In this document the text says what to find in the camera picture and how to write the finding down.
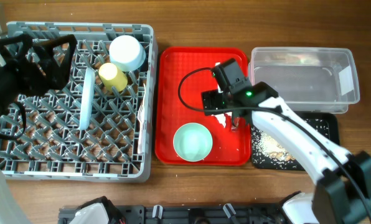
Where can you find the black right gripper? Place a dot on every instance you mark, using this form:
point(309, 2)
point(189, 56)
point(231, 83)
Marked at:
point(210, 99)

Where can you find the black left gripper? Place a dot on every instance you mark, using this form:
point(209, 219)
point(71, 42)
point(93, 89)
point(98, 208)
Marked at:
point(56, 77)

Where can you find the white napkin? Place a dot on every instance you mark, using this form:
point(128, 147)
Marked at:
point(222, 119)

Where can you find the red snack wrapper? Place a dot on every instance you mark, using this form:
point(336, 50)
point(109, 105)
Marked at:
point(235, 123)

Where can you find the green bowl with rice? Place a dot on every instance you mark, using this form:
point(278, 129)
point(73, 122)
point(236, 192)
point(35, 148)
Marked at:
point(192, 142)

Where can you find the light blue plate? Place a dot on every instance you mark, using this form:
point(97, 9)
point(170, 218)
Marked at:
point(87, 99)

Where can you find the yellow plastic cup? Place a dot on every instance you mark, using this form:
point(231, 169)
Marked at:
point(111, 76)

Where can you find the pale blue bowl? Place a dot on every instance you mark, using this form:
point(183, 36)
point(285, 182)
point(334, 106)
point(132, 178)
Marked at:
point(127, 53)

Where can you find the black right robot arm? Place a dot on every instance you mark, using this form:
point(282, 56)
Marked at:
point(342, 180)

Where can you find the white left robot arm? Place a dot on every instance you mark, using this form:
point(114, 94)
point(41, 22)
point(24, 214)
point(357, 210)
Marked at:
point(10, 211)

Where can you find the grey dishwasher rack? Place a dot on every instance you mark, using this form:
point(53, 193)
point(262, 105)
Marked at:
point(53, 147)

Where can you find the red plastic tray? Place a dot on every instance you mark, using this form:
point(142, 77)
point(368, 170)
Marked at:
point(183, 73)

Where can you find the spilled rice and peanut shells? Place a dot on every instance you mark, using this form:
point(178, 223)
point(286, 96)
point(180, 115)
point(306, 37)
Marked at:
point(265, 146)

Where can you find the black plastic bin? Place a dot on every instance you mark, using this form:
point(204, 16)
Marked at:
point(324, 123)

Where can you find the white plastic fork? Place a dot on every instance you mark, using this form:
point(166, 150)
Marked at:
point(140, 118)

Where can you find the clear plastic bin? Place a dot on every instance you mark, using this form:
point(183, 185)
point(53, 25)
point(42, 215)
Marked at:
point(316, 79)

